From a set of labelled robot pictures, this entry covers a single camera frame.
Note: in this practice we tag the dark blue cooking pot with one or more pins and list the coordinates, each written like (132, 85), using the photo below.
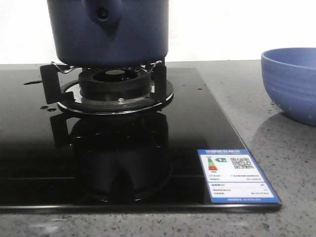
(109, 33)

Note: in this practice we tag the light blue ribbed bowl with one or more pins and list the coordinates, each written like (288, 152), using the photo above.
(289, 77)

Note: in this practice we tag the black metal pot support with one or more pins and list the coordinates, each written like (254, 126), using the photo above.
(68, 98)

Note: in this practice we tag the black round gas burner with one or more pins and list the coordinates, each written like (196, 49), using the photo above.
(110, 85)

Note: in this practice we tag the blue energy efficiency label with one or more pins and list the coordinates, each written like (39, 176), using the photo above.
(233, 176)

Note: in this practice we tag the black glass stove top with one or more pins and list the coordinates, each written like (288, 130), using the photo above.
(51, 162)

